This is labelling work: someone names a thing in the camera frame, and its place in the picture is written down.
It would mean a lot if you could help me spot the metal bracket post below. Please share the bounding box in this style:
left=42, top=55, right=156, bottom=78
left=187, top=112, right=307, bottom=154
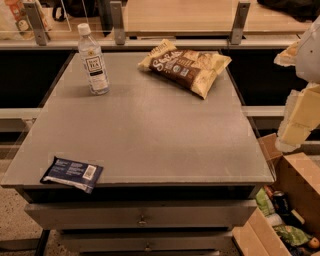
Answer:
left=23, top=0, right=49, bottom=46
left=110, top=1, right=126, bottom=45
left=229, top=0, right=250, bottom=45

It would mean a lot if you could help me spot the brown yellow chip bag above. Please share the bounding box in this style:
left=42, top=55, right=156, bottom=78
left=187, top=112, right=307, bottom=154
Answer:
left=138, top=39, right=231, bottom=99

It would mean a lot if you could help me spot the black backpack with strap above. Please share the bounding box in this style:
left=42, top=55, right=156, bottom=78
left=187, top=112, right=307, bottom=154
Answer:
left=52, top=0, right=99, bottom=22

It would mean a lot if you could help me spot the left metal bracket post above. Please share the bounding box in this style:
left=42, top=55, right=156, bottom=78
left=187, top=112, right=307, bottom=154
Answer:
left=23, top=0, right=49, bottom=46

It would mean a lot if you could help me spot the lower grey drawer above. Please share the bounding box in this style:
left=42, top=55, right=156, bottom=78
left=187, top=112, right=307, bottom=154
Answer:
left=62, top=231, right=232, bottom=253

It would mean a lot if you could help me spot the black bag on desk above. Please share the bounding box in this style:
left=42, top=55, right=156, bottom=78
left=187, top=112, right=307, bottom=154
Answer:
left=257, top=0, right=320, bottom=22

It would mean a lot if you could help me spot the dark soda can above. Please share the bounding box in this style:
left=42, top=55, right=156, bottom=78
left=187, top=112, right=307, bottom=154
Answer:
left=273, top=191, right=290, bottom=214

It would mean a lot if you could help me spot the open cardboard box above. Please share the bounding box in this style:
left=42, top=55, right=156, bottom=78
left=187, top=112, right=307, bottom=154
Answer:
left=233, top=134, right=320, bottom=256

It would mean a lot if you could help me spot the white printed plastic bag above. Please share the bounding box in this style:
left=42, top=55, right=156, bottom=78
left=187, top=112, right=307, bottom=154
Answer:
left=0, top=0, right=52, bottom=40

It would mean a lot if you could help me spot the green leafy packet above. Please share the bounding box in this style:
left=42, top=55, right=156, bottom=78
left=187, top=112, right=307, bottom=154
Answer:
left=274, top=225, right=312, bottom=246

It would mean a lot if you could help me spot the clear plastic tea bottle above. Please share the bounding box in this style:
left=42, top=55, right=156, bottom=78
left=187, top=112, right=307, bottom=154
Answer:
left=77, top=23, right=109, bottom=95

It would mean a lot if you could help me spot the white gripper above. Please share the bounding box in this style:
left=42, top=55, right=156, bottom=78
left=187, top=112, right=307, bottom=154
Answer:
left=274, top=16, right=320, bottom=152

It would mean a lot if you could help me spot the green snack bag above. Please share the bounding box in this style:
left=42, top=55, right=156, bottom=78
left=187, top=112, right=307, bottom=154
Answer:
left=256, top=188, right=275, bottom=216

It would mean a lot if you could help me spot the blue snack packet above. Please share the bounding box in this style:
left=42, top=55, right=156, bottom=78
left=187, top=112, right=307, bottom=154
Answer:
left=40, top=157, right=103, bottom=194

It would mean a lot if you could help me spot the upper grey drawer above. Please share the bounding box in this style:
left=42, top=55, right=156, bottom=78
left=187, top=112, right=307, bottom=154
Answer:
left=25, top=200, right=256, bottom=230

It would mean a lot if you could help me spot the grey drawer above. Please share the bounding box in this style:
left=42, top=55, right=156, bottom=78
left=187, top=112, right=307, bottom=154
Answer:
left=25, top=200, right=256, bottom=230
left=62, top=231, right=232, bottom=253

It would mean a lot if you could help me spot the middle metal bracket post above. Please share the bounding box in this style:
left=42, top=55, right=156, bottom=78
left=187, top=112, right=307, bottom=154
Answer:
left=110, top=1, right=126, bottom=45

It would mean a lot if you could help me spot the right metal bracket post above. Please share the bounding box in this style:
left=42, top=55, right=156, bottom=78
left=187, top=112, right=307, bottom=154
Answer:
left=229, top=0, right=250, bottom=45

